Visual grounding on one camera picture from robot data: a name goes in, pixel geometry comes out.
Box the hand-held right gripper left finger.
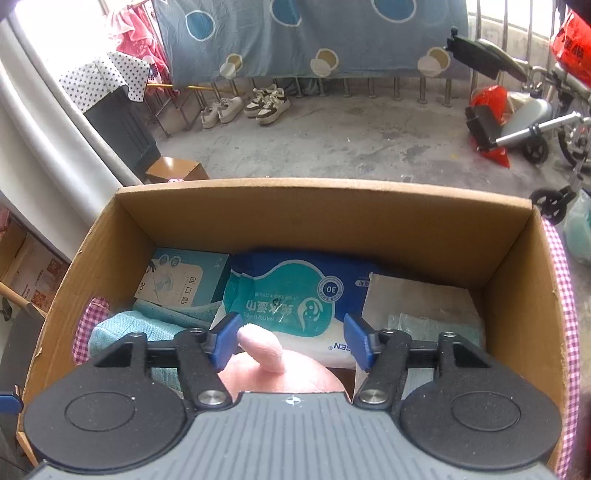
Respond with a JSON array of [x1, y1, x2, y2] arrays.
[[93, 311, 243, 411]]

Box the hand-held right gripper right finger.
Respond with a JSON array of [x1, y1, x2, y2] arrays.
[[343, 313, 491, 409]]

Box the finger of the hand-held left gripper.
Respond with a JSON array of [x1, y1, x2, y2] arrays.
[[0, 392, 25, 415]]

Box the pink plush toy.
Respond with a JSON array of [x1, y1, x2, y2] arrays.
[[217, 323, 352, 403]]

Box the clear plastic packet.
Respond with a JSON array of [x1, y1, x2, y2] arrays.
[[361, 272, 486, 357]]

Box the blue wet wipes pack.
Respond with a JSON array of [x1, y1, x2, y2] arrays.
[[212, 251, 385, 360]]

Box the cardboard box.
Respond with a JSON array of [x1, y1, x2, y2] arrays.
[[16, 178, 571, 468]]

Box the teal bandage box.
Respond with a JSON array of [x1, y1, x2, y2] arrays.
[[134, 247, 232, 309]]

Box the teal folded towel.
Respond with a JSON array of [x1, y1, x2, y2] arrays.
[[88, 298, 228, 357]]

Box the printed cardboard carton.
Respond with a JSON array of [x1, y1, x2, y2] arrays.
[[0, 208, 71, 311]]

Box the small wooden stool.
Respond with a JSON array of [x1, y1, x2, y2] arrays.
[[145, 157, 211, 186]]

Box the pink checked tablecloth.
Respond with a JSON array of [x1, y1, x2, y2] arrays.
[[71, 217, 581, 479]]

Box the black cabinet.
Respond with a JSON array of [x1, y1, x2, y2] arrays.
[[85, 85, 162, 182]]

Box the brown and white sneaker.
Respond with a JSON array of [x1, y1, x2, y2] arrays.
[[256, 90, 291, 126], [244, 84, 279, 118]]

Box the pale green plastic bag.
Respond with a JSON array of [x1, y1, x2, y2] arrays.
[[563, 189, 591, 269]]

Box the small red plastic bag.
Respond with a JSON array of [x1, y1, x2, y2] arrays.
[[468, 85, 512, 169]]

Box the wheelchair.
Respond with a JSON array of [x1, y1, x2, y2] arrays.
[[445, 28, 591, 227]]

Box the polka dot cloth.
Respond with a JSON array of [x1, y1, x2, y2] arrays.
[[59, 51, 152, 114]]

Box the blue circle print bed sheet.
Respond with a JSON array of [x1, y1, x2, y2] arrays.
[[152, 0, 469, 88]]

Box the pink hanging clothes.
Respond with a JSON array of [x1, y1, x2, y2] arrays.
[[113, 0, 174, 89]]

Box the metal window railing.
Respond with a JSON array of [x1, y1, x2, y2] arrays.
[[466, 0, 568, 70]]

